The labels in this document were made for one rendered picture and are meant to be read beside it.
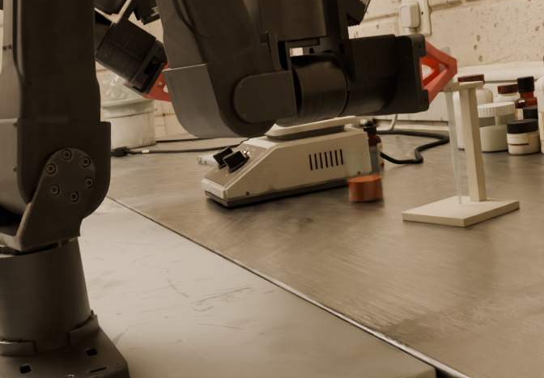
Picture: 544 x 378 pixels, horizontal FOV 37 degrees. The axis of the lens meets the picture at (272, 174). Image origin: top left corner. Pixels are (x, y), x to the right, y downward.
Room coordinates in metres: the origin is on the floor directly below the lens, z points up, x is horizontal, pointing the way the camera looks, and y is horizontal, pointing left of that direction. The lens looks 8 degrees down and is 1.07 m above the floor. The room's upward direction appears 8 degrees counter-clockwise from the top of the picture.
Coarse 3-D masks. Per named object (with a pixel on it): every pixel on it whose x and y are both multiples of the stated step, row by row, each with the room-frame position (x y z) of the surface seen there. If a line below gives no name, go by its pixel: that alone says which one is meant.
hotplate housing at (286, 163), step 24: (264, 144) 1.03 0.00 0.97; (288, 144) 1.00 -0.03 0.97; (312, 144) 1.01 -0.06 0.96; (336, 144) 1.01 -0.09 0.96; (360, 144) 1.02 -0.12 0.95; (264, 168) 0.99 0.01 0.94; (288, 168) 0.99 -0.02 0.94; (312, 168) 1.00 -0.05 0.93; (336, 168) 1.01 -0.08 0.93; (216, 192) 1.01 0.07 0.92; (240, 192) 0.98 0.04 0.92; (264, 192) 0.98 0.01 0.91; (288, 192) 1.00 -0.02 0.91
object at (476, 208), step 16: (464, 96) 0.78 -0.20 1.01; (464, 112) 0.78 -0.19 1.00; (464, 128) 0.78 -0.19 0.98; (464, 144) 0.79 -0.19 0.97; (480, 144) 0.78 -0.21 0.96; (480, 160) 0.78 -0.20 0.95; (480, 176) 0.78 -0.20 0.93; (480, 192) 0.78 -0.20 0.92; (416, 208) 0.79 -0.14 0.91; (432, 208) 0.78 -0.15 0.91; (448, 208) 0.77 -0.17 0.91; (464, 208) 0.76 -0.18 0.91; (480, 208) 0.75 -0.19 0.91; (496, 208) 0.74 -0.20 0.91; (512, 208) 0.75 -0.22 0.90; (448, 224) 0.73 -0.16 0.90; (464, 224) 0.71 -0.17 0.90
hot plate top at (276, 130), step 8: (328, 120) 1.02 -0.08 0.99; (336, 120) 1.02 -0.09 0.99; (344, 120) 1.02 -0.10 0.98; (352, 120) 1.03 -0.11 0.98; (272, 128) 1.02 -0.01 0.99; (280, 128) 1.00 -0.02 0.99; (288, 128) 1.00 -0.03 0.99; (296, 128) 1.01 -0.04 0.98; (304, 128) 1.01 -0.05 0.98; (312, 128) 1.01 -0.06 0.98; (320, 128) 1.01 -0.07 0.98
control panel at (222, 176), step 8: (248, 144) 1.08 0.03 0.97; (256, 152) 1.01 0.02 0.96; (248, 160) 1.00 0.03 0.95; (216, 168) 1.08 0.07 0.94; (224, 168) 1.05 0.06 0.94; (240, 168) 0.99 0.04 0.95; (208, 176) 1.07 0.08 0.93; (216, 176) 1.04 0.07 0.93; (224, 176) 1.01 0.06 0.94; (232, 176) 0.99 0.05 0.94; (224, 184) 0.98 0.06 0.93
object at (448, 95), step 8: (440, 48) 0.77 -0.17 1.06; (448, 96) 0.77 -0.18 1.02; (448, 104) 0.77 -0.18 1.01; (448, 112) 0.77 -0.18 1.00; (448, 120) 0.77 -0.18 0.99; (448, 128) 0.77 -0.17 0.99; (456, 136) 0.77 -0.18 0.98; (456, 144) 0.77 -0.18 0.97; (456, 152) 0.77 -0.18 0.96; (456, 160) 0.77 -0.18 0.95; (456, 168) 0.77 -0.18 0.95; (456, 176) 0.77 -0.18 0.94
